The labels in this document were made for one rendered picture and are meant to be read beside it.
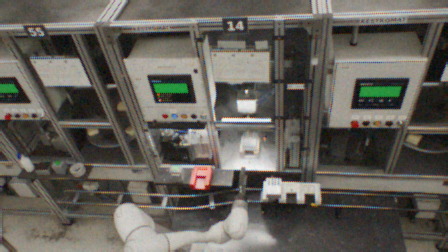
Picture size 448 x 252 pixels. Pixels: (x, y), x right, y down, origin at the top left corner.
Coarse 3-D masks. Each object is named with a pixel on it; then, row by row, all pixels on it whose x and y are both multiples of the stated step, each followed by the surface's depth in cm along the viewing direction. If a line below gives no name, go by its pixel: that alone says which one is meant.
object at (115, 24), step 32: (128, 0) 211; (160, 0) 207; (192, 0) 202; (224, 0) 198; (256, 0) 194; (288, 0) 190; (320, 0) 182; (128, 32) 189; (224, 32) 181; (320, 32) 174; (128, 96) 220
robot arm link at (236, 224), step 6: (234, 210) 203; (240, 210) 202; (228, 216) 203; (234, 216) 199; (240, 216) 199; (246, 216) 201; (228, 222) 200; (234, 222) 197; (240, 222) 196; (246, 222) 199; (228, 228) 199; (234, 228) 195; (240, 228) 195; (246, 228) 198; (228, 234) 203; (234, 234) 194; (240, 234) 194
